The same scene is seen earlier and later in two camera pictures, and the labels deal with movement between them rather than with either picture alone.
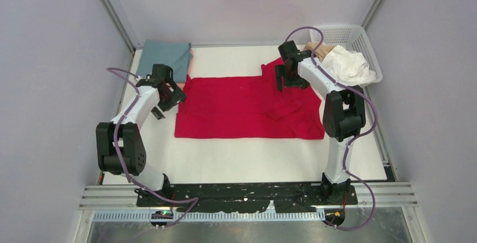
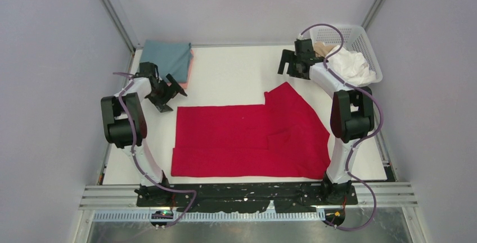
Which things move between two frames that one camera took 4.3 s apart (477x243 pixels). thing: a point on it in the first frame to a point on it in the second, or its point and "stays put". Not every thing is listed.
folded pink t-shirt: x=181 y=85 stays put
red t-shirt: x=250 y=107 to x=282 y=138
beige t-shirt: x=320 y=50 stays put
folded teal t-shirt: x=176 y=55 stays put
